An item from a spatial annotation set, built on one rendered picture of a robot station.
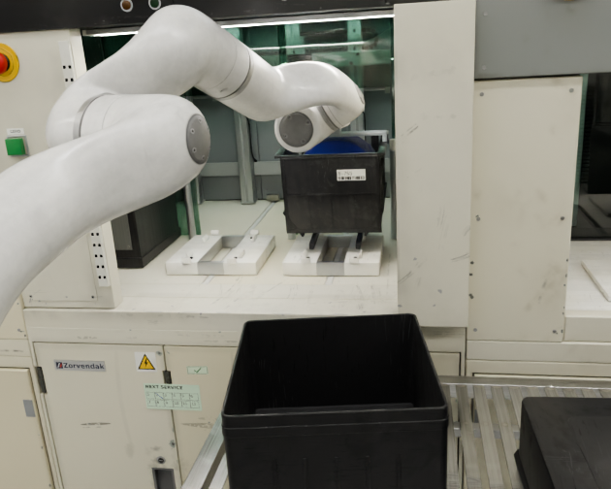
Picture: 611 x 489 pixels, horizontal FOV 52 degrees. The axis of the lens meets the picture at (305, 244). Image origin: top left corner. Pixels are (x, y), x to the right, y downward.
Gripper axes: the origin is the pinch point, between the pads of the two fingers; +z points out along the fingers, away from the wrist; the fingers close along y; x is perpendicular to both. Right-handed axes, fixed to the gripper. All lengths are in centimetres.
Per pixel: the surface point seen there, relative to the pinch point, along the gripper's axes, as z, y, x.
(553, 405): -56, 41, -35
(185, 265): -15.1, -31.9, -31.8
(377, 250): -4.1, 9.9, -31.0
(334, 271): -12.6, 1.5, -33.0
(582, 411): -58, 44, -35
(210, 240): 1.3, -32.4, -31.1
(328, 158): -9.0, 0.5, -9.2
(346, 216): -7.5, 3.7, -22.3
